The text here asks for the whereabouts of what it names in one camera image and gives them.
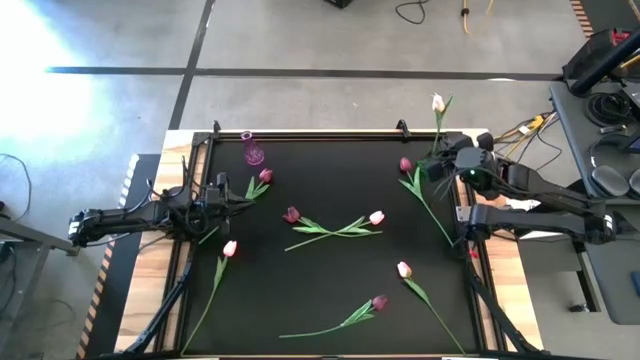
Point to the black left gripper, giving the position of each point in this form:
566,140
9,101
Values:
215,200

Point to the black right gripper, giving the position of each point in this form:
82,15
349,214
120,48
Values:
462,155

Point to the dark red artificial tulip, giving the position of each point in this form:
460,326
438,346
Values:
405,164
380,302
291,215
265,175

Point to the pink artificial tulip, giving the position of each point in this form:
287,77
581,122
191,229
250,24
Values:
404,270
230,248
376,217

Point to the pale white-pink artificial tulip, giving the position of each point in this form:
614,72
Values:
438,102

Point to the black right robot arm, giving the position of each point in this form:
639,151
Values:
540,187

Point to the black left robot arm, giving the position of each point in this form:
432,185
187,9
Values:
125,217

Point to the purple glass vase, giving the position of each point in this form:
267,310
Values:
252,155

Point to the black table clamp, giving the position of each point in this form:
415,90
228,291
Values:
402,128
216,128

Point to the white paper sheet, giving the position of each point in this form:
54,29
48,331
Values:
525,204

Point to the red tag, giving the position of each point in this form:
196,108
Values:
473,254

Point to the grey desk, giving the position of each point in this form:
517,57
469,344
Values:
615,280
575,140

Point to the black table mat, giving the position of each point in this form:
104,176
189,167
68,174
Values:
325,280

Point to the black hazard-striped floor mat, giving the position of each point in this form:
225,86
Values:
112,300
607,12

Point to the black pole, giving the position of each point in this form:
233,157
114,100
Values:
600,67

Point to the black crate with red label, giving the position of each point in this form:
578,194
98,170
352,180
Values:
590,52

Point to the dark screen device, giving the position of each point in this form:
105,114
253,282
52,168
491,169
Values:
633,143

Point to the small black floor object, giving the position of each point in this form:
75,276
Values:
579,308

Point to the grey metal stand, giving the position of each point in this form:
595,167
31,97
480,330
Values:
30,235

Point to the blue object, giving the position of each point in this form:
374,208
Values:
636,284

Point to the black aluminium table frame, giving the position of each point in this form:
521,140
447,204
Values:
325,134

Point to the black diagonal frame strut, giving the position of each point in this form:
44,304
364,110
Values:
495,312
160,315

